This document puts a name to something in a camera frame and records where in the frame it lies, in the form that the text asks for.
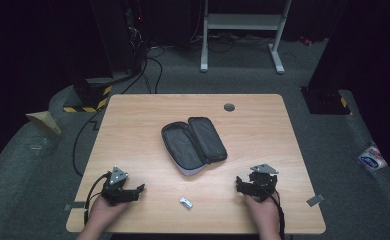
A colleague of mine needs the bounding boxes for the white and blue wipes packet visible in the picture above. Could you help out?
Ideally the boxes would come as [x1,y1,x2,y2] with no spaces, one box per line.
[357,142,389,172]

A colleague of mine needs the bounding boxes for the grey tape strip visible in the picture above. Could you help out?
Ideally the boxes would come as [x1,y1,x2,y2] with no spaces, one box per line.
[305,193,326,207]
[64,201,88,212]

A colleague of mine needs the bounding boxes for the beige cardboard piece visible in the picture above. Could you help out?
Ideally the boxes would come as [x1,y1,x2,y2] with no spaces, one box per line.
[25,110,63,136]

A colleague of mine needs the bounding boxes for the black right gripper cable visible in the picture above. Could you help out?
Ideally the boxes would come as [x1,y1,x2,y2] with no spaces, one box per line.
[268,190,286,240]

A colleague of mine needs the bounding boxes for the open grey zip case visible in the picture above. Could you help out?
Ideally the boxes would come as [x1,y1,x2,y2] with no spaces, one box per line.
[160,116,229,177]

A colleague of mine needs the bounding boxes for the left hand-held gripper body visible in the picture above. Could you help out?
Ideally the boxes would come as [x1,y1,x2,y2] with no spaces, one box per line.
[100,165,130,206]

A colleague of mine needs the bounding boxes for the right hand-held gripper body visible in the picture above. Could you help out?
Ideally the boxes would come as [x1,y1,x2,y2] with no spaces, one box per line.
[247,163,280,203]

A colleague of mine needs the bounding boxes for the person's right hand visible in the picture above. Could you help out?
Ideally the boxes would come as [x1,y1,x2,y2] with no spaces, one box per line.
[242,192,281,237]

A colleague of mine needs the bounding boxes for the black yellow striped stand base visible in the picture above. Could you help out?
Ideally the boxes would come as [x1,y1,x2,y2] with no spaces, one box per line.
[300,86,353,116]
[62,77,114,114]

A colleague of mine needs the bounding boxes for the white metal stand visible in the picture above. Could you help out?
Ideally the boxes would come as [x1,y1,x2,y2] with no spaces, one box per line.
[199,0,293,75]

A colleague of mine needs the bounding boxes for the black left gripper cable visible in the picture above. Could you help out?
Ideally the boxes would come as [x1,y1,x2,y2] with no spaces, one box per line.
[83,171,113,226]

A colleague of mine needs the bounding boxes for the person's left hand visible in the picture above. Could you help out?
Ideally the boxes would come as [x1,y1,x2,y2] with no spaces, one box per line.
[83,194,131,235]

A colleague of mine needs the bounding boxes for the small silver flash drive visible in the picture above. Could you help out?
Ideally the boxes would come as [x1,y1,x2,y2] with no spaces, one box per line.
[178,196,194,210]

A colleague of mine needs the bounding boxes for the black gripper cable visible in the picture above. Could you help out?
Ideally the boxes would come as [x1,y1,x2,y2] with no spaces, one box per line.
[83,171,113,226]
[268,190,286,240]

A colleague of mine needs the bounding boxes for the black floor cable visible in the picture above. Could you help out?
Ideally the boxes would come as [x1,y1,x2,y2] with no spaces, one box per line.
[71,46,164,178]

